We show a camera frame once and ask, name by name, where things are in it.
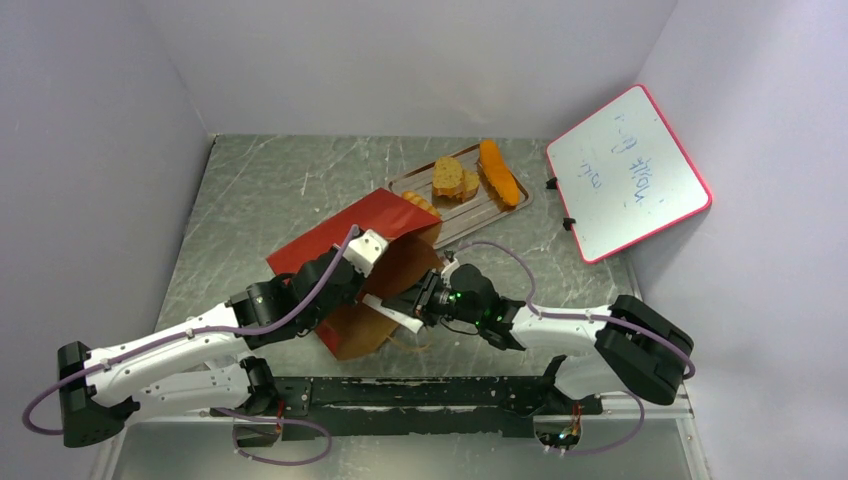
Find small striped fake bread roll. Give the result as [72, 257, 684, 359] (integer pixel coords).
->
[401, 190, 441, 218]

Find metal tongs white handle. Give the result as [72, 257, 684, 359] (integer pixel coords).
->
[362, 294, 424, 334]

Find pink framed whiteboard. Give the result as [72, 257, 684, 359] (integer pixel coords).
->
[546, 84, 713, 264]

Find red paper bag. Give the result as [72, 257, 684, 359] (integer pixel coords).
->
[266, 188, 442, 361]

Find round fake bread slice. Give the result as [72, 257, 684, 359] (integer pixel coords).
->
[459, 169, 480, 202]

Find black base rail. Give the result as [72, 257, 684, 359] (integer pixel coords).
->
[235, 358, 602, 447]

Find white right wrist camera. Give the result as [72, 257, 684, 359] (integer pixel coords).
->
[439, 250, 460, 278]

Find long orange fake bread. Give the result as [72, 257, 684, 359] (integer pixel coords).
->
[479, 139, 521, 207]

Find fake bread piece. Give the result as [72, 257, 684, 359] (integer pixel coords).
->
[432, 156, 464, 200]

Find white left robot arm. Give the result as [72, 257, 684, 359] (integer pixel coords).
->
[58, 240, 385, 448]

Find silver metal tray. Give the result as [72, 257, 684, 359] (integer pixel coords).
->
[385, 144, 533, 248]

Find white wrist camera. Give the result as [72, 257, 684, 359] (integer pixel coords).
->
[439, 250, 460, 278]
[343, 229, 389, 277]

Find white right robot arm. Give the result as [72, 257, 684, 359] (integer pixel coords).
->
[364, 264, 694, 414]

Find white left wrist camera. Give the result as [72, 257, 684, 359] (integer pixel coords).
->
[343, 229, 389, 277]

